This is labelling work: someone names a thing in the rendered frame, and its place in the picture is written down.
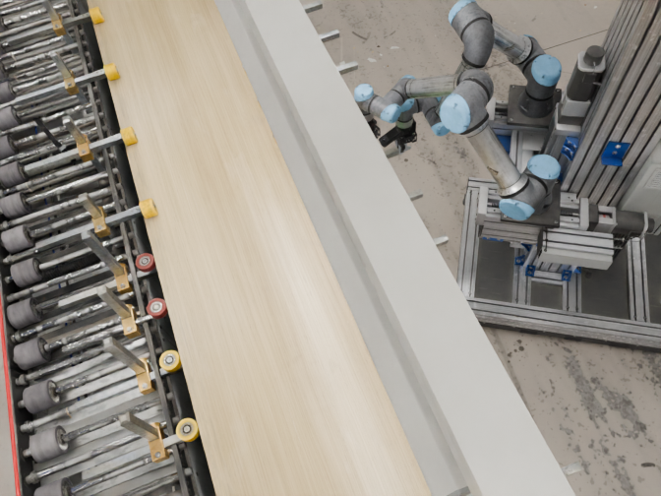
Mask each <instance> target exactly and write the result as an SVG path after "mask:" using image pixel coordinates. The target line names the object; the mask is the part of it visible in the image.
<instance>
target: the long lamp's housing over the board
mask: <svg viewBox="0 0 661 496"><path fill-rule="evenodd" d="M214 2H215V4H216V7H217V9H218V11H219V13H220V15H221V17H222V19H223V22H224V24H225V26H226V28H227V31H228V33H229V35H230V37H231V40H232V42H233V44H234V47H235V49H236V51H237V53H238V56H239V58H240V60H241V62H242V65H243V67H244V69H245V72H246V74H247V76H248V78H249V81H250V83H251V85H252V87H253V90H254V92H255V94H256V97H257V99H258V101H259V103H260V106H261V108H262V110H263V112H264V114H265V116H266V118H267V121H268V123H269V125H270V129H271V131H272V133H273V135H274V138H275V140H276V142H277V145H278V147H279V149H280V151H281V154H282V156H283V158H284V160H285V163H286V165H287V167H288V170H289V172H290V174H291V176H292V179H293V181H294V183H295V185H296V188H297V190H298V192H299V195H300V197H301V199H302V201H303V204H304V206H305V208H306V210H307V213H308V215H309V217H310V220H311V222H312V224H313V226H314V228H315V230H316V232H317V234H318V237H319V239H320V241H321V244H322V246H323V248H324V250H325V253H326V255H327V257H328V259H329V262H330V265H331V268H332V270H333V272H334V274H335V277H336V279H337V281H338V283H339V286H340V288H341V290H342V293H343V295H344V297H345V299H346V302H347V304H348V306H349V308H350V311H351V313H352V315H353V318H354V320H355V322H356V324H357V327H358V329H359V331H360V333H361V336H362V338H363V340H364V343H365V344H366V346H367V348H368V351H369V353H370V355H371V357H372V360H373V362H374V364H375V367H376V369H377V371H378V373H379V376H380V378H381V380H382V382H383V385H384V387H385V389H386V392H387V394H388V396H389V398H390V401H391V404H392V407H393V409H394V411H395V413H396V416H397V418H398V420H399V422H400V425H401V427H402V429H403V432H404V434H405V436H406V438H407V441H408V443H409V445H410V447H411V450H412V452H413V454H414V457H415V459H416V461H417V463H418V465H419V467H420V469H421V471H422V474H423V476H424V478H425V481H426V483H427V485H428V487H429V490H430V492H431V494H432V496H466V495H468V494H471V492H470V490H469V488H468V486H467V484H466V482H465V479H464V477H463V475H462V473H461V471H460V469H459V467H458V465H457V463H456V460H455V458H454V456H453V454H452V452H451V449H450V447H449V445H448V442H447V440H446V438H445V436H444V434H443V432H442V430H441V428H440V425H439V423H438V421H437V419H436V417H435V415H434V413H433V411H432V410H431V407H430V405H429V403H428V401H427V399H426V397H425V395H424V393H423V391H422V388H421V386H420V384H419V382H418V380H417V378H416V376H415V374H414V372H413V369H412V367H411V365H410V363H409V361H408V359H407V357H406V355H405V353H404V350H403V348H402V346H401V344H400V342H399V340H398V338H397V336H396V334H395V331H394V329H393V327H392V325H391V322H390V320H389V318H388V316H387V313H386V311H385V309H384V307H383V305H382V303H381V301H380V299H379V297H378V294H377V292H376V290H375V289H374V287H373V285H372V283H371V281H370V278H369V276H368V274H367V272H366V270H365V268H364V266H363V264H362V262H361V259H360V257H359V255H358V253H357V251H356V249H355V247H354V245H353V243H352V240H351V238H350V236H349V234H348V232H347V230H346V228H345V226H344V224H343V221H342V219H341V217H340V215H339V213H338V211H337V209H336V207H335V205H334V202H333V200H332V198H331V195H330V193H329V191H328V189H327V187H326V184H325V182H324V180H323V178H322V176H321V174H320V172H319V170H318V168H317V166H316V164H315V162H314V160H313V158H312V156H311V154H310V152H309V150H308V147H307V145H306V143H305V141H304V139H303V137H302V135H301V133H300V131H299V128H298V126H297V124H296V122H295V120H294V118H293V116H292V114H291V111H290V109H289V107H288V105H287V103H286V101H285V99H284V97H283V95H282V92H281V90H280V88H279V86H278V84H277V82H276V80H275V78H274V76H273V73H272V71H271V69H270V66H269V64H268V62H267V60H266V58H265V55H264V53H263V51H262V49H261V47H260V46H259V44H258V42H257V40H256V37H255V35H254V33H253V31H252V29H251V27H250V25H249V23H248V21H247V18H246V16H245V14H244V12H243V10H242V8H241V6H240V4H239V2H238V0H214Z"/></svg>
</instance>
